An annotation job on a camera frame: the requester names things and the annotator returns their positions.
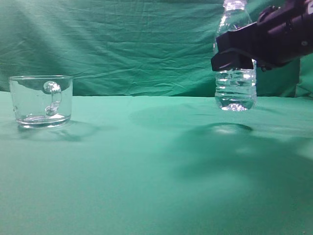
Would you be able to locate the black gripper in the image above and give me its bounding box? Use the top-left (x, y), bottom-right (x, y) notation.
top-left (211, 0), bottom-right (313, 71)

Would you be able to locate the clear plastic water bottle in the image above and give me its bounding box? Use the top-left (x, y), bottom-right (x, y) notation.
top-left (215, 0), bottom-right (257, 111)

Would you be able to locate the green backdrop cloth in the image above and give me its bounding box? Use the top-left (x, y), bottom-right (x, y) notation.
top-left (0, 0), bottom-right (313, 98)

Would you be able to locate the green table cloth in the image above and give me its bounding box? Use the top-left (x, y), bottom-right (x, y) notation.
top-left (0, 92), bottom-right (313, 235)

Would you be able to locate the clear glass cup with handle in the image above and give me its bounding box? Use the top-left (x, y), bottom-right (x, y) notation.
top-left (9, 75), bottom-right (73, 128)

